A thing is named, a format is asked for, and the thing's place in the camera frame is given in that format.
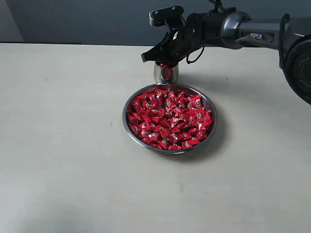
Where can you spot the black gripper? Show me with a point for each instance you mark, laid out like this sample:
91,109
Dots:
175,46

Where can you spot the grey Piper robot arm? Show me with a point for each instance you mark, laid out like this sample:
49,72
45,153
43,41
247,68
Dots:
232,29

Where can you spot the red candies in cup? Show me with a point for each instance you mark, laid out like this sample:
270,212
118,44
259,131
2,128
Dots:
163,64

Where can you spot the steel cup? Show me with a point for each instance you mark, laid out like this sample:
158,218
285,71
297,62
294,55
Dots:
166,75

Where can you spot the round steel bowl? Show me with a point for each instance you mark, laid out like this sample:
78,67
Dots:
207,103

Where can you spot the pile of red candies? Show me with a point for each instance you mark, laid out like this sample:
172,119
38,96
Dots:
169,120

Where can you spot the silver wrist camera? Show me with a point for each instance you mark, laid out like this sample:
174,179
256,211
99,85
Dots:
158,17

